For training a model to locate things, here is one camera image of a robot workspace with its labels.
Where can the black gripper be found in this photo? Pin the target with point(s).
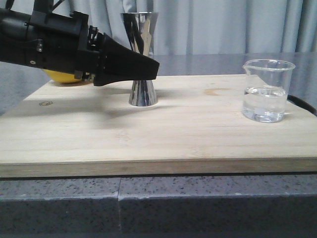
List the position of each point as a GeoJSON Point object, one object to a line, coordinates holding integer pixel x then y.
{"type": "Point", "coordinates": [50, 41]}

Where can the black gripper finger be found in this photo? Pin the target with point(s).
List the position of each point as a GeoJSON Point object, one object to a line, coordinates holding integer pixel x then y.
{"type": "Point", "coordinates": [118, 63]}

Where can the steel double jigger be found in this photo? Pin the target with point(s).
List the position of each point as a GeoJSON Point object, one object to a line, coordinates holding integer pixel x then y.
{"type": "Point", "coordinates": [140, 27]}

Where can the glass beaker with clear liquid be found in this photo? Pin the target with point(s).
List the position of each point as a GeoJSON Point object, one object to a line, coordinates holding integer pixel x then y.
{"type": "Point", "coordinates": [266, 90]}

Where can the yellow lemon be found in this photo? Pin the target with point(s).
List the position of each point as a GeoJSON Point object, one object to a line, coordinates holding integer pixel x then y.
{"type": "Point", "coordinates": [61, 77]}

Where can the grey curtain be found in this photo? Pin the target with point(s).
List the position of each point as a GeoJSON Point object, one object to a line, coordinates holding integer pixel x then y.
{"type": "Point", "coordinates": [196, 27]}

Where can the wooden cutting board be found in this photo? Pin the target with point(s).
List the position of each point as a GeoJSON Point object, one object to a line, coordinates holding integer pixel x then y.
{"type": "Point", "coordinates": [195, 128]}

